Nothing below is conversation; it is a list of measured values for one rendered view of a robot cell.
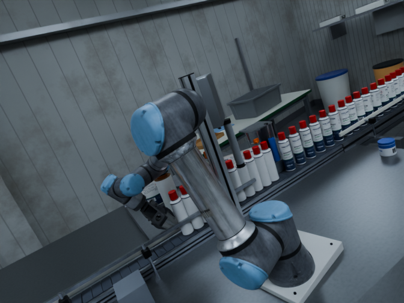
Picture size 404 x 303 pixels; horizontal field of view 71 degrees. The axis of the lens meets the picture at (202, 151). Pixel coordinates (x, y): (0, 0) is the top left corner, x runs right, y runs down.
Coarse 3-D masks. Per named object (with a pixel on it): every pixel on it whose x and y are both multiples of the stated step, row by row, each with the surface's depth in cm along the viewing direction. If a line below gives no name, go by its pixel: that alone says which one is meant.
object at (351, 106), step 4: (348, 96) 159; (348, 100) 159; (348, 104) 159; (352, 104) 158; (348, 108) 160; (352, 108) 159; (352, 112) 159; (356, 112) 160; (352, 116) 160; (356, 116) 160; (352, 120) 161; (356, 120) 161; (352, 124) 162; (356, 128) 162
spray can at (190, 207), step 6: (180, 186) 119; (186, 192) 118; (186, 198) 118; (186, 204) 119; (192, 204) 119; (186, 210) 121; (192, 210) 120; (198, 216) 121; (192, 222) 122; (198, 222) 121; (198, 228) 122
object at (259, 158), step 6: (252, 150) 134; (258, 150) 133; (252, 156) 135; (258, 156) 133; (258, 162) 134; (264, 162) 134; (258, 168) 135; (264, 168) 134; (264, 174) 135; (264, 180) 136; (270, 180) 137; (264, 186) 137
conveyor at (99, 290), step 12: (336, 144) 155; (300, 168) 143; (240, 204) 130; (204, 228) 122; (168, 240) 122; (180, 240) 119; (156, 252) 117; (132, 264) 115; (144, 264) 112; (108, 276) 113; (120, 276) 110; (96, 288) 108; (108, 288) 106; (72, 300) 107; (84, 300) 104
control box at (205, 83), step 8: (200, 80) 100; (208, 80) 100; (200, 88) 101; (208, 88) 100; (208, 96) 101; (216, 96) 110; (208, 104) 102; (216, 104) 103; (208, 112) 103; (216, 112) 103; (216, 120) 104
